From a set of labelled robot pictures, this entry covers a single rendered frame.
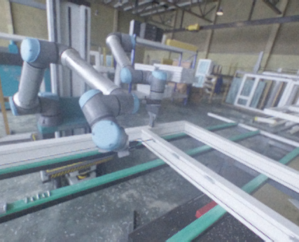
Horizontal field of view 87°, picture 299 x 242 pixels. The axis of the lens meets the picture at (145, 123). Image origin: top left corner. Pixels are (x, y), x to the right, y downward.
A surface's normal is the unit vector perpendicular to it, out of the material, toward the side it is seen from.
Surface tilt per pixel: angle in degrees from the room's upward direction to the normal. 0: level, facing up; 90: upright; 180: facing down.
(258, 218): 90
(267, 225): 90
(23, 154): 90
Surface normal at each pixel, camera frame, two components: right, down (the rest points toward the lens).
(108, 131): -0.04, -0.14
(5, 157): 0.58, 0.35
